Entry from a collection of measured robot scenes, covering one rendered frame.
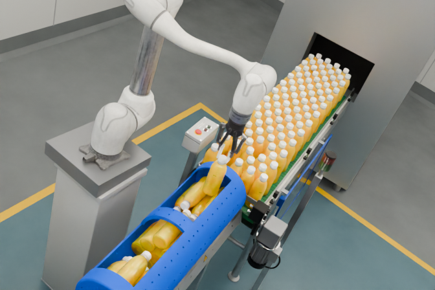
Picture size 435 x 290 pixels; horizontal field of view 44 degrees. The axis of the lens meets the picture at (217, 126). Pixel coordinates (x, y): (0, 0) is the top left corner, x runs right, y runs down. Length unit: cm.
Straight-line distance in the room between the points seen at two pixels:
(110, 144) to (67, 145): 24
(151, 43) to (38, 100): 231
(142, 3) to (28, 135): 228
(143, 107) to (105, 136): 24
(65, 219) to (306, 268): 185
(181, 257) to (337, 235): 234
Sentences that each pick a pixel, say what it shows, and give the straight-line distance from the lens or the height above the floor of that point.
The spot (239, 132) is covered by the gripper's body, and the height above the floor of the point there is 153.
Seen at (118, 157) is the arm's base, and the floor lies 111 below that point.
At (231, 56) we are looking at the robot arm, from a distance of 225.
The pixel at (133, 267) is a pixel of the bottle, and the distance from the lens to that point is 207.
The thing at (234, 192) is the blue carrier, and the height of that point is 120.
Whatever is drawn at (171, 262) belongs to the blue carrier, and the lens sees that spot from 212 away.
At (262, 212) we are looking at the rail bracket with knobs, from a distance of 272.
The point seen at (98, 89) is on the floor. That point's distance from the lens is 482.
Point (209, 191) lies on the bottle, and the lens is 246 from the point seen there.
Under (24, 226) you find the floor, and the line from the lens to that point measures 368.
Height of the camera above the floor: 287
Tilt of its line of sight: 37 degrees down
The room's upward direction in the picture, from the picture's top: 20 degrees clockwise
